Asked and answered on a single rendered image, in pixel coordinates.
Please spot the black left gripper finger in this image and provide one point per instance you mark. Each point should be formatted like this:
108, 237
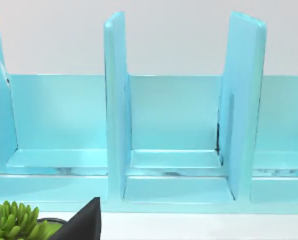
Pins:
87, 221

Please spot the green succulent plant pot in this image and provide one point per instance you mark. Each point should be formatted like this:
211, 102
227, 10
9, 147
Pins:
12, 220

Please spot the light blue rack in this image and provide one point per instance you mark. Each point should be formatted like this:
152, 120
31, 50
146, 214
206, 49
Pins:
64, 112

